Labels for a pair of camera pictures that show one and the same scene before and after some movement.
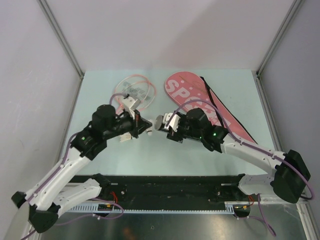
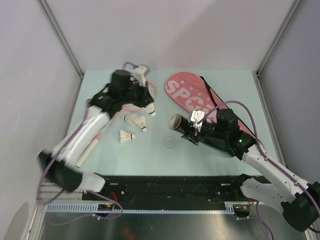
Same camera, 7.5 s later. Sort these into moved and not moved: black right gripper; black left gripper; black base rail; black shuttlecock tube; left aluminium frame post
Moved: black right gripper; black shuttlecock tube; black left gripper
Not moved: black base rail; left aluminium frame post
